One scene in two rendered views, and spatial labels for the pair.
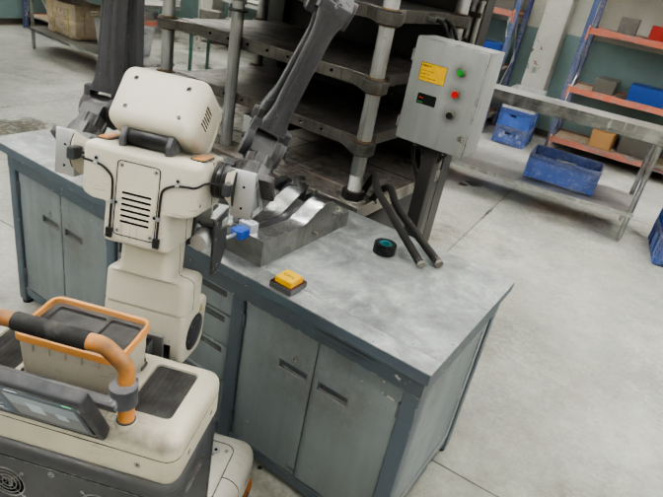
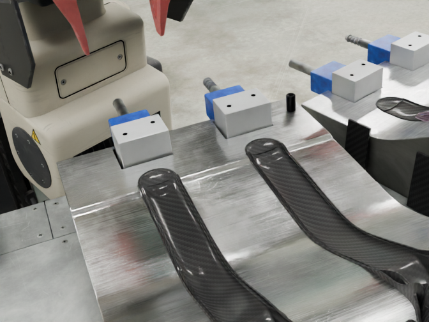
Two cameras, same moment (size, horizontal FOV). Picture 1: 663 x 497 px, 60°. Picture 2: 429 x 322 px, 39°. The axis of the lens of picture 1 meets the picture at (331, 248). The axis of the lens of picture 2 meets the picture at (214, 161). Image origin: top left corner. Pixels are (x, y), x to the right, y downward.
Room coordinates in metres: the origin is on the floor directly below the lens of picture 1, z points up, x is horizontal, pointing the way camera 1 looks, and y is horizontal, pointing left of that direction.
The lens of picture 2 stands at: (1.99, -0.06, 1.22)
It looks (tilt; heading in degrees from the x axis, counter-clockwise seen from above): 34 degrees down; 134
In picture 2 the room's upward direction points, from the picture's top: 7 degrees counter-clockwise
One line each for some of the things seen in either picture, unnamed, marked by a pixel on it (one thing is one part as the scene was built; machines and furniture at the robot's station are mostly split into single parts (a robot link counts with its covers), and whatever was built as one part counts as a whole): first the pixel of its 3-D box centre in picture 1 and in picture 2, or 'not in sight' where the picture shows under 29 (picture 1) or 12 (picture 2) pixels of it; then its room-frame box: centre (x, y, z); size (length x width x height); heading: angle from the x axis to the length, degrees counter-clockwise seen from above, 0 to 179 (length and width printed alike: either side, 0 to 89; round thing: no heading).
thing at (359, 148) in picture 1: (303, 111); not in sight; (2.86, 0.27, 0.96); 1.29 x 0.83 x 0.18; 61
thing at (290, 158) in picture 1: (296, 132); not in sight; (2.77, 0.28, 0.87); 0.50 x 0.27 x 0.17; 151
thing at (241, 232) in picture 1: (237, 233); (131, 129); (1.54, 0.29, 0.89); 0.13 x 0.05 x 0.05; 151
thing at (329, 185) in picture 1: (295, 148); not in sight; (2.86, 0.29, 0.76); 1.30 x 0.84 x 0.07; 61
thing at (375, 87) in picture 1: (311, 63); not in sight; (2.86, 0.27, 1.20); 1.29 x 0.83 x 0.19; 61
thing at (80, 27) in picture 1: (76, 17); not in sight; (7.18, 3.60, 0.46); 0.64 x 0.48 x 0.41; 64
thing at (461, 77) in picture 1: (414, 218); not in sight; (2.31, -0.33, 0.74); 0.31 x 0.22 x 1.47; 61
